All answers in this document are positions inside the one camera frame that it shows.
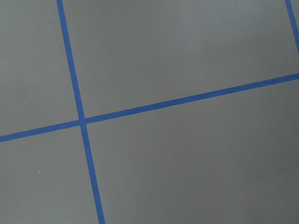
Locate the brown paper table cover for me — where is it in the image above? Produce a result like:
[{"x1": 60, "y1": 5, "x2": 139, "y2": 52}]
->
[{"x1": 0, "y1": 0, "x2": 299, "y2": 224}]

